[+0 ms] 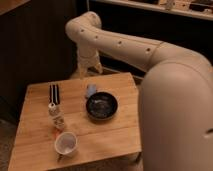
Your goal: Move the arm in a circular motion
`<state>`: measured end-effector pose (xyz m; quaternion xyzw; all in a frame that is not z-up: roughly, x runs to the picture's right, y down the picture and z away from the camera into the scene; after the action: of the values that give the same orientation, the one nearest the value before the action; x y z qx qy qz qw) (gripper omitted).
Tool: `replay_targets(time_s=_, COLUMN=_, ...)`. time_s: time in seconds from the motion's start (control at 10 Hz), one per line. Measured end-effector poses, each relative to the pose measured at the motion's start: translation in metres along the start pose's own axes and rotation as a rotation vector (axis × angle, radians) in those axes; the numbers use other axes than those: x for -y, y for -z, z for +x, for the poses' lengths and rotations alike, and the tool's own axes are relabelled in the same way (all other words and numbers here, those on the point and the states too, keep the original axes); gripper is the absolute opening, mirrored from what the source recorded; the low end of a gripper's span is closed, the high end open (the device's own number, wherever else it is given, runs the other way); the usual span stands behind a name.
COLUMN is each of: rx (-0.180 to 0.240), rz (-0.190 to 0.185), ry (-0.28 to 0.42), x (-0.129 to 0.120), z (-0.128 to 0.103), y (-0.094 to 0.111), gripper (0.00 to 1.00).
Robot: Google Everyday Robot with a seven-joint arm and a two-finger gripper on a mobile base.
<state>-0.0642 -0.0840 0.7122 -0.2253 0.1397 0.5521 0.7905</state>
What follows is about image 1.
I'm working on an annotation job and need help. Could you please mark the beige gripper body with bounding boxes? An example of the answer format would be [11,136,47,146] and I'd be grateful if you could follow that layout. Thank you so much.
[77,47,100,68]

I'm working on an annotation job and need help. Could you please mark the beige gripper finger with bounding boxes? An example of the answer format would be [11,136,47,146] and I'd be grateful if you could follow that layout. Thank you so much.
[94,62,103,74]
[78,66,86,78]

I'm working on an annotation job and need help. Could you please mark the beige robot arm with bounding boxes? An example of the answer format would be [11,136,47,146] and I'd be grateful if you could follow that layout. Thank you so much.
[65,11,213,171]

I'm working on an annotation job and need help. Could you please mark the small blue cup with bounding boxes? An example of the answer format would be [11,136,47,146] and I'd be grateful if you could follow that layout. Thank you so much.
[85,84,97,98]

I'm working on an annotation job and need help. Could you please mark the black round bowl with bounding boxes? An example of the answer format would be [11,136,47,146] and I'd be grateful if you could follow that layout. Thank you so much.
[86,92,118,121]

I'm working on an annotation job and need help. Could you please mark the patterned sauce bottle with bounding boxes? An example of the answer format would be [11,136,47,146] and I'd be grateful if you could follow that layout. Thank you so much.
[48,103,65,131]

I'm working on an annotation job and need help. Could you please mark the dark wooden cabinet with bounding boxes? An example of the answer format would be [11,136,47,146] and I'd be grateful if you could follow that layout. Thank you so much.
[0,0,76,118]

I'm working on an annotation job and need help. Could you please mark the wooden table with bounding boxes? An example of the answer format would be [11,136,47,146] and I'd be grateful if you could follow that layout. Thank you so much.
[8,73,141,171]

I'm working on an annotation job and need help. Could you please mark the white cup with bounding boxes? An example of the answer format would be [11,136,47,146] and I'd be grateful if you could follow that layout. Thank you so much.
[54,132,78,157]

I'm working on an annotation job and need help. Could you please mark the background shelf with items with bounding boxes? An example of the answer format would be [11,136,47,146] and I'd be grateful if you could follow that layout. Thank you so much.
[87,0,213,21]

